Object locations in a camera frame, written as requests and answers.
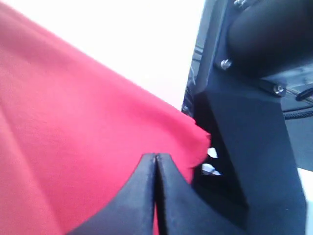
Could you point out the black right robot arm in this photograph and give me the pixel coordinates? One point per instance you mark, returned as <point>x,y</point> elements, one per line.
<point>250,53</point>

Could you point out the red table cloth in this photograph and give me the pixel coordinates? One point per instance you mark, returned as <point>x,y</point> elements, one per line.
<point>72,131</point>

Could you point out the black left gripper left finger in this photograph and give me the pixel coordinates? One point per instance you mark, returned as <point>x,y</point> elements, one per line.
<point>131,211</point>

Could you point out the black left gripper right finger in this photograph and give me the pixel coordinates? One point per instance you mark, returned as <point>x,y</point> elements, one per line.
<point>179,210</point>

